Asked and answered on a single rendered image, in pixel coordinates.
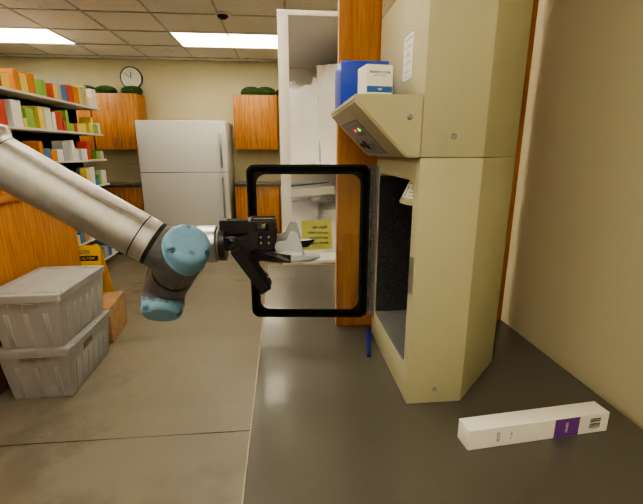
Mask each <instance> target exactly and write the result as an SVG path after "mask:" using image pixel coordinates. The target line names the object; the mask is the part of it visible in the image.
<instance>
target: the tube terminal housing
mask: <svg viewBox="0 0 643 504"><path fill-rule="evenodd" d="M533 2H534V0H396V2H395V3H394V4H393V6H392V7H391V8H390V10H389V11H388V12H387V14H386V15H385V16H384V18H383V19H382V30H381V60H380V61H389V65H393V86H392V94H417V95H422V96H423V97H424V100H423V117H422V134H421V151H420V156H418V158H398V157H381V156H377V166H379V180H380V176H395V177H399V178H404V179H408V180H411V181H412V183H413V206H412V224H411V242H410V256H411V257H413V258H414V263H413V280H412V295H411V294H410V293H409V292H408V295H407V310H401V311H407V313H406V330H405V348H404V359H403V360H401V358H400V356H399V354H398V353H397V351H396V349H395V347H394V346H393V344H392V342H391V340H390V339H389V337H388V335H387V333H386V332H385V330H384V328H383V326H382V324H381V323H380V321H379V319H378V317H377V316H376V313H375V312H383V311H375V296H374V318H373V316H372V325H371V333H372V335H373V337H374V339H375V341H376V343H377V345H378V347H379V349H380V351H381V353H382V355H383V357H384V359H385V361H386V363H387V366H388V368H389V370H390V372H391V374H392V376H393V378H394V380H395V382H396V384H397V386H398V388H399V390H400V392H401V394H402V396H403V398H404V400H405V402H406V404H410V403H427V402H444V401H460V400H461V399H462V397H463V396H464V395H465V394H466V392H467V391H468V390H469V389H470V388H471V386H472V385H473V384H474V383H475V381H476V380H477V379H478V378H479V377H480V375H481V374H482V373H483V372H484V370H485V369H486V368H487V367H488V365H489V364H490V363H491V362H492V355H493V347H494V338H495V330H496V321H497V312H498V304H499V295H500V287H501V278H502V269H503V261H504V252H505V244H506V235H507V226H508V218H509V209H510V201H511V192H512V183H513V175H514V166H515V158H516V157H510V156H516V148H517V139H518V131H519V122H520V114H521V105H522V96H523V88H524V79H525V71H526V62H527V53H528V45H529V36H530V27H531V19H532V10H533ZM414 28H415V32H414V51H413V70H412V79H410V80H408V81H407V82H405V83H403V84H402V71H403V50H404V37H406V36H407V35H408V34H409V33H410V32H411V31H412V30H413V29H414Z"/></svg>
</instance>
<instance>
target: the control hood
mask: <svg viewBox="0 0 643 504"><path fill-rule="evenodd" d="M423 100H424V97H423V96H422V95H417V94H354V95H353V96H352V97H351V98H349V99H348V100H347V101H345V102H344V103H343V104H342V105H340V106H339V107H338V108H337V109H335V110H334V111H333V112H332V113H331V116H332V118H333V120H334V121H335V122H336V123H337V124H338V125H339V126H340V127H341V128H342V129H343V130H344V131H345V132H346V133H347V131H346V130H345V129H344V128H343V127H342V125H344V124H347V123H349V122H351V121H354V120H357V121H358V122H359V123H360V124H361V125H362V126H363V127H364V128H365V130H366V131H367V132H368V133H369V134H370V135H371V136H372V137H373V138H374V139H375V141H376V142H377V143H378V144H379V145H380V146H381V147H382V148H383V149H384V150H385V151H386V153H387V154H384V153H366V152H365V151H364V150H363V149H362V148H361V146H360V145H359V144H358V143H357V142H356V141H355V140H354V139H353V138H352V137H351V136H350V135H349V134H348V133H347V135H348V136H349V137H350V138H351V139H352V140H353V141H354V142H355V143H356V144H357V145H358V146H359V147H360V148H361V150H362V151H363V152H364V153H365V154H366V155H368V156H381V157H398V158H418V156H420V151H421V134H422V117H423Z"/></svg>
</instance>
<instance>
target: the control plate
mask: <svg viewBox="0 0 643 504"><path fill-rule="evenodd" d="M342 127H343V128H344V129H345V130H346V131H347V133H348V134H349V135H350V136H351V137H352V138H353V139H354V140H355V141H356V142H357V143H358V144H359V145H360V144H361V143H363V142H362V141H364V142H365V143H366V144H367V142H368V143H369V142H370V143H372V142H373V143H374V144H375V145H374V146H372V145H371V146H370V145H369V147H370V148H371V149H368V148H367V147H366V148H364V147H361V148H362V149H363V150H364V151H365V152H366V153H384V154H387V153H386V151H385V150H384V149H383V148H382V147H381V146H380V145H379V144H378V143H377V142H376V141H375V139H374V138H373V137H372V136H371V135H370V134H369V133H368V132H367V131H366V130H365V128H364V127H363V126H362V125H361V124H360V123H359V122H358V121H357V120H354V121H351V122H349V123H347V124H344V125H342ZM358 128H359V129H360V130H361V131H359V130H358ZM354 129H355V130H356V131H357V132H355V131H354ZM370 143H369V144H370ZM373 143H372V144H373ZM363 144H364V143H363ZM364 145H365V144H364ZM365 146H366V145H365Z"/></svg>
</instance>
